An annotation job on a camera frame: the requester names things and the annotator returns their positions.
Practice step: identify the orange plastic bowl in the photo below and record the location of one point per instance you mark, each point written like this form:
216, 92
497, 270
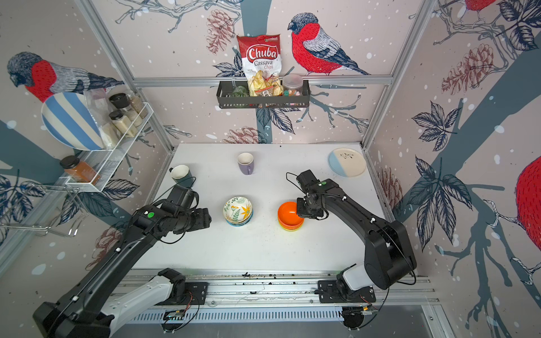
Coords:
287, 214
291, 226

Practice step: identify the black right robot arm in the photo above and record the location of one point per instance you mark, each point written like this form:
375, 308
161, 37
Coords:
388, 254

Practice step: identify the orange spice jar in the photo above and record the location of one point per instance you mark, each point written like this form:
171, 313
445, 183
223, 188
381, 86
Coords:
79, 170

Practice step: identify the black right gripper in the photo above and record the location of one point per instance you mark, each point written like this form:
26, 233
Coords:
318, 213

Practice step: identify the yellow flower ceramic bowl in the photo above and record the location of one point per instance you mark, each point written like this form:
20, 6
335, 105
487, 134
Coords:
237, 209

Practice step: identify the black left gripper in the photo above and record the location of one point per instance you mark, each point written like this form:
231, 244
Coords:
204, 218

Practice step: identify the clear candy jar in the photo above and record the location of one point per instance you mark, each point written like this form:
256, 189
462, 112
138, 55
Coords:
292, 85

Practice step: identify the blue yellow patterned bowl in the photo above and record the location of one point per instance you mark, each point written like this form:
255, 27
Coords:
244, 222

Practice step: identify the black wall basket shelf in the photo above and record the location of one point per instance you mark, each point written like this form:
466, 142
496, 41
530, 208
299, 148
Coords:
226, 99

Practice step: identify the dark green faceted cup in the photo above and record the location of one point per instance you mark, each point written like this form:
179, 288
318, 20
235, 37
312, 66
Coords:
182, 176

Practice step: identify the purple ceramic mug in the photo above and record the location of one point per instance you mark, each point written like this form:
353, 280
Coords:
246, 163

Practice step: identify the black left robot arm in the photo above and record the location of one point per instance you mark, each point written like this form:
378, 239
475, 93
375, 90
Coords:
78, 312

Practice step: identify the black lid spice jar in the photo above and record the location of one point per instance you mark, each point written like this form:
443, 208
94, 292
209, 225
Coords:
121, 102
123, 124

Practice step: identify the Chuba cassava chips bag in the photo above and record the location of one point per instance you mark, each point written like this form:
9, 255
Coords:
261, 64

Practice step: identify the orange plastic bowl front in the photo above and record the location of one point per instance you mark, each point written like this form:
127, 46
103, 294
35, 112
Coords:
287, 214

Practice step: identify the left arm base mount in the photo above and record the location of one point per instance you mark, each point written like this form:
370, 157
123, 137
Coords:
181, 291

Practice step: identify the blue white ceramic plate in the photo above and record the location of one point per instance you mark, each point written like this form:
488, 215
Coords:
347, 162

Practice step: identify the clear wire wall rack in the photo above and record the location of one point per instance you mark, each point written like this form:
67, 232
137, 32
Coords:
106, 161

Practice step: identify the blue white striped plate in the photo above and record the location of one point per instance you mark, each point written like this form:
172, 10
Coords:
67, 118

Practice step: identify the green item in basket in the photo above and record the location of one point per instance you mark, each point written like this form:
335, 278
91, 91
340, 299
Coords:
240, 91

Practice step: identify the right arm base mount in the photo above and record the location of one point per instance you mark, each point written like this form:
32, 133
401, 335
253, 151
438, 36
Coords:
342, 291

